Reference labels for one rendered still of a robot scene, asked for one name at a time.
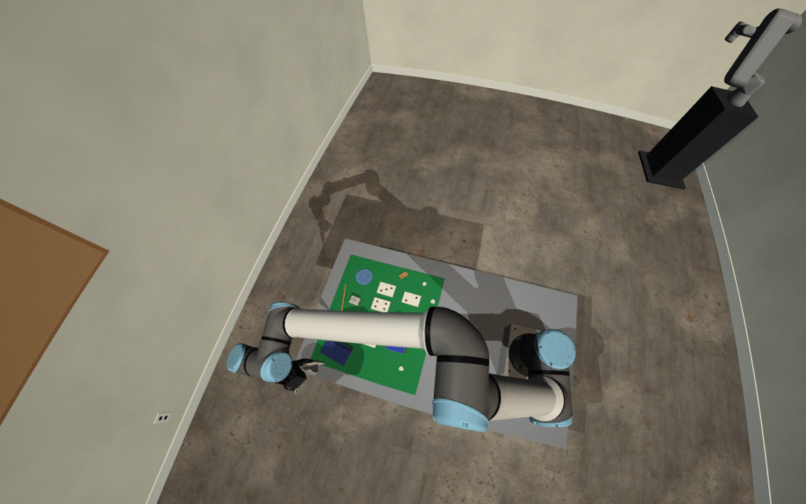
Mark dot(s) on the blue round disc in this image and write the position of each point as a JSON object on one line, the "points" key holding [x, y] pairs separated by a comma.
{"points": [[364, 276]]}

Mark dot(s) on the green flat mat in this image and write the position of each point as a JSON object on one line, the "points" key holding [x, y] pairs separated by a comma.
{"points": [[380, 365]]}

